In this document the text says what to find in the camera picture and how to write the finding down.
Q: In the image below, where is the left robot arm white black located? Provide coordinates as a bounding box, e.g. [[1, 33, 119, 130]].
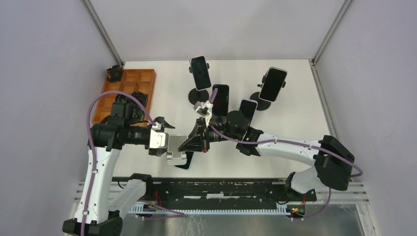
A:
[[62, 102, 172, 236]]

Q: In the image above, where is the phone with light blue case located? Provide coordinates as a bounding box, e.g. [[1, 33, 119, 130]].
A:
[[175, 151, 194, 170]]

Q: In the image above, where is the phone with white case centre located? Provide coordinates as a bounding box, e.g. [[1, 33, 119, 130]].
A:
[[239, 99, 258, 125]]

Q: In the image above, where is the phone with white case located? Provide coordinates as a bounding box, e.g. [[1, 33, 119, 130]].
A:
[[259, 67, 288, 102], [239, 99, 258, 125]]

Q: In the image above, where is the aluminium frame rail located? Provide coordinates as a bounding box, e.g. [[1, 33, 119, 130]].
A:
[[81, 0, 124, 67], [311, 0, 354, 65]]

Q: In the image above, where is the white slotted cable duct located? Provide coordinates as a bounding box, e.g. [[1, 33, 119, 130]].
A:
[[128, 203, 291, 216]]

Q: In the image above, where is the phone with white case right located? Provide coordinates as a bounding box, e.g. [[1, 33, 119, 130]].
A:
[[259, 67, 288, 102]]

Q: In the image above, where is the black phone dark case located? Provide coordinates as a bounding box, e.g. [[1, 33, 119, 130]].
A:
[[212, 84, 230, 116]]

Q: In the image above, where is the wooden compartment tray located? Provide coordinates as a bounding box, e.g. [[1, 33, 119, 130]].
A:
[[91, 69, 156, 124]]

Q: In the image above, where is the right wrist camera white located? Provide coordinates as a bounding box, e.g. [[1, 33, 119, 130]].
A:
[[193, 100, 213, 123]]

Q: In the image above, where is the black phone stand right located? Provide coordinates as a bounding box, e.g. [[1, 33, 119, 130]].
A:
[[250, 75, 286, 111]]

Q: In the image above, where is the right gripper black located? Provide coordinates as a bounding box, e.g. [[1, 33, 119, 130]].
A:
[[179, 116, 241, 152]]

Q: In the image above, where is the black round object in tray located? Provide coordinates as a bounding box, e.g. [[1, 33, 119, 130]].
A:
[[131, 91, 148, 106]]

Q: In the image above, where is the silver folding phone stand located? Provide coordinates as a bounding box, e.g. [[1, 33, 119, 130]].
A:
[[166, 135, 188, 166]]

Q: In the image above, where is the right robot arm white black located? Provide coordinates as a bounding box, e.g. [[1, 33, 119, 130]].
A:
[[178, 111, 355, 201]]

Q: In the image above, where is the aluminium frame rail right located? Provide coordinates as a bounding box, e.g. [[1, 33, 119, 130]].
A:
[[311, 0, 354, 65]]

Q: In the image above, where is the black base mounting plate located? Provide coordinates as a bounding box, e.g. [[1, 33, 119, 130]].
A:
[[112, 177, 317, 211]]

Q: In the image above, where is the aluminium frame rail left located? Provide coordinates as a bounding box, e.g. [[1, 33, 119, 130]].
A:
[[81, 0, 124, 67]]

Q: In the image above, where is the small black orange clamp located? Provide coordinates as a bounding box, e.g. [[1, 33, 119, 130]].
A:
[[106, 65, 123, 83]]

